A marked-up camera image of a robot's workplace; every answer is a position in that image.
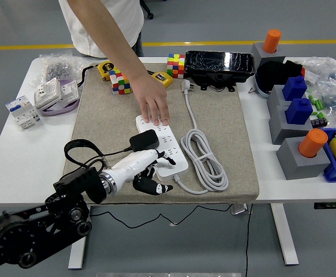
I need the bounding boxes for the person's right hand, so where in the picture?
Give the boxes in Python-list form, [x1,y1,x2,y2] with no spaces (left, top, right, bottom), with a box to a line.
[129,72,170,126]

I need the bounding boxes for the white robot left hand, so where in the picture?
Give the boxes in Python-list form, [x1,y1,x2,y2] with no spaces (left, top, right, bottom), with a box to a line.
[110,148,177,196]

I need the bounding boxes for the black power adapter plug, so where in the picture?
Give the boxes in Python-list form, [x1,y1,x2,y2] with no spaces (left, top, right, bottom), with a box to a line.
[129,129,160,152]

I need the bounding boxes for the white power strip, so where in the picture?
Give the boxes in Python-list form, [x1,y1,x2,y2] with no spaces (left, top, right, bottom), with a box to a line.
[135,114,190,182]

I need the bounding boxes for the yellow tape measure square label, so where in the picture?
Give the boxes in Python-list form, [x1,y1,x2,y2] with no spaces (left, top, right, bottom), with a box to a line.
[151,71,174,89]

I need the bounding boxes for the multicolour puzzle cube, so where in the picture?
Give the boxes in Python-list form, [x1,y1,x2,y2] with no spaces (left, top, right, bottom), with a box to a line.
[109,68,132,95]
[167,53,186,79]

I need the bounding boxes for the yellow tape measure round label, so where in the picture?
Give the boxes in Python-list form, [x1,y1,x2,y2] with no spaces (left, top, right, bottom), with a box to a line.
[78,61,115,87]

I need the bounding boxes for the black cracked glossy box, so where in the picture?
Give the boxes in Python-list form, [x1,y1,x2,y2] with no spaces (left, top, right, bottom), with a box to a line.
[184,50,256,93]

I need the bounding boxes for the grey-brown mat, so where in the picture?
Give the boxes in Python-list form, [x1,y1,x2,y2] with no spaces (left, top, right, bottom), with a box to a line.
[62,62,260,205]

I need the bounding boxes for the black office chair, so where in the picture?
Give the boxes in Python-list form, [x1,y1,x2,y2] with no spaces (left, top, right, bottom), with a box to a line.
[141,0,154,20]

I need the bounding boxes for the person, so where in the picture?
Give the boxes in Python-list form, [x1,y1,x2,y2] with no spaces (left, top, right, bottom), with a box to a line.
[58,0,144,58]

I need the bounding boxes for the clear bag of metal nuts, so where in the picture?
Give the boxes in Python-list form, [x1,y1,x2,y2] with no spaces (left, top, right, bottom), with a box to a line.
[29,50,89,87]

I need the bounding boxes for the grey square block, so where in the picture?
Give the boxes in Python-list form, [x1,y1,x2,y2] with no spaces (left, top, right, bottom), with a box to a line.
[268,105,315,145]
[266,84,293,109]
[276,137,331,181]
[251,42,286,69]

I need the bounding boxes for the white circuit breaker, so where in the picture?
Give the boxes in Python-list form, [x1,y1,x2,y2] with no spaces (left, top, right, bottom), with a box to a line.
[5,95,43,130]

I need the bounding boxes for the orange cylinder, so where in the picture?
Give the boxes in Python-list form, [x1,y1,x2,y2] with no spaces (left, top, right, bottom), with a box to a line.
[263,29,282,54]
[298,128,329,159]

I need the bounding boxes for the blue block with knob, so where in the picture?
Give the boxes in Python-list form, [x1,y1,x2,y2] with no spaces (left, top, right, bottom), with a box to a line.
[285,98,313,125]
[282,75,308,102]

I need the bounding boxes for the white table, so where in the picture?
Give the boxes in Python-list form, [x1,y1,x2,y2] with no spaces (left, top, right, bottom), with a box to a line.
[0,57,336,269]

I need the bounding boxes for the clear bag of blue parts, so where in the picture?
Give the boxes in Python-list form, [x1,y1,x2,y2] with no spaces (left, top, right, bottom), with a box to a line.
[300,56,336,87]
[315,82,336,116]

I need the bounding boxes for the grey power strip cord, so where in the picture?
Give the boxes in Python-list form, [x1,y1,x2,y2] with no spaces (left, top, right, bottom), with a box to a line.
[172,79,230,194]

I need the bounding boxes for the thin black adapter cord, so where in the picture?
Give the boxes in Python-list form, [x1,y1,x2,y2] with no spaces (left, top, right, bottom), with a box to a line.
[89,147,235,229]

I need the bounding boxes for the white wall switch panel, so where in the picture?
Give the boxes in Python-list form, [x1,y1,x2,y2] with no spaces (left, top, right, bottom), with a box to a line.
[59,80,79,100]

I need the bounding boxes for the purple tape ring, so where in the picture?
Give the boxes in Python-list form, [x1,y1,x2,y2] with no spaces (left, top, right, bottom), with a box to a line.
[38,79,80,117]

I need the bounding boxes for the white wall socket panel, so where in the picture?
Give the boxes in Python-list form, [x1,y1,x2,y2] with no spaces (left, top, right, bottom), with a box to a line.
[34,77,62,110]

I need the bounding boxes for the metal bracket under table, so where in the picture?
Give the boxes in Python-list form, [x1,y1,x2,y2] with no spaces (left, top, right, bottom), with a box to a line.
[230,203,253,216]

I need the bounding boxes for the hanging black cable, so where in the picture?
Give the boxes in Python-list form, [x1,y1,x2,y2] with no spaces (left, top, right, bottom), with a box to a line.
[244,203,251,277]

